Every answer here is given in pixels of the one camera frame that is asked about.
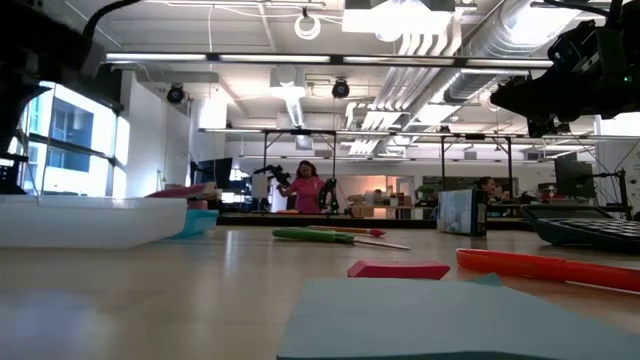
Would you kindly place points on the crayon box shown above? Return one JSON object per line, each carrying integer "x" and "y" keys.
{"x": 460, "y": 212}

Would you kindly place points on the person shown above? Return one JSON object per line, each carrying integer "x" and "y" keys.
{"x": 307, "y": 190}
{"x": 487, "y": 187}

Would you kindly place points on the orange pen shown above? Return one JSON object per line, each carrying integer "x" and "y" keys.
{"x": 540, "y": 267}

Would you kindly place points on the blue sticky note pad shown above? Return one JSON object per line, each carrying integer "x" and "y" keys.
{"x": 440, "y": 320}

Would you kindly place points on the orange pencil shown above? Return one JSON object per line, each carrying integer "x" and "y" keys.
{"x": 350, "y": 230}

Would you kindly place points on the overhead light bar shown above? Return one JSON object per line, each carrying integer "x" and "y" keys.
{"x": 330, "y": 59}

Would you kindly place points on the pink eraser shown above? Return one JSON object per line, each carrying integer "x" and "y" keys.
{"x": 397, "y": 270}

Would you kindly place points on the white background box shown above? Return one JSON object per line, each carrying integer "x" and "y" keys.
{"x": 260, "y": 186}

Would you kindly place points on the black ceiling spotlight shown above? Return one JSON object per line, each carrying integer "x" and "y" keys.
{"x": 175, "y": 93}
{"x": 340, "y": 89}

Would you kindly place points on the black calculator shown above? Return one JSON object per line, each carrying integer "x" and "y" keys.
{"x": 585, "y": 230}

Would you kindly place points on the background black workstation frame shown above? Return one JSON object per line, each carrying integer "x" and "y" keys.
{"x": 300, "y": 132}
{"x": 475, "y": 136}

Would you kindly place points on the clear pencil case teal lid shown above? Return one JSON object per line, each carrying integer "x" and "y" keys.
{"x": 85, "y": 222}

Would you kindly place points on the dark computer monitor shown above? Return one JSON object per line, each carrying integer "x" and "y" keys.
{"x": 214, "y": 172}
{"x": 574, "y": 176}

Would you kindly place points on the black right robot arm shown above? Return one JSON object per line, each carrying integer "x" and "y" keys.
{"x": 631, "y": 75}

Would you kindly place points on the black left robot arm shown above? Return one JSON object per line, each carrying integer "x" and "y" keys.
{"x": 20, "y": 130}

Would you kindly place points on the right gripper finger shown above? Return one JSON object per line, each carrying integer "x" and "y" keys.
{"x": 525, "y": 100}

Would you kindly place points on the background black robot arm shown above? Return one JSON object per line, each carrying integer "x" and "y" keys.
{"x": 274, "y": 174}
{"x": 328, "y": 195}

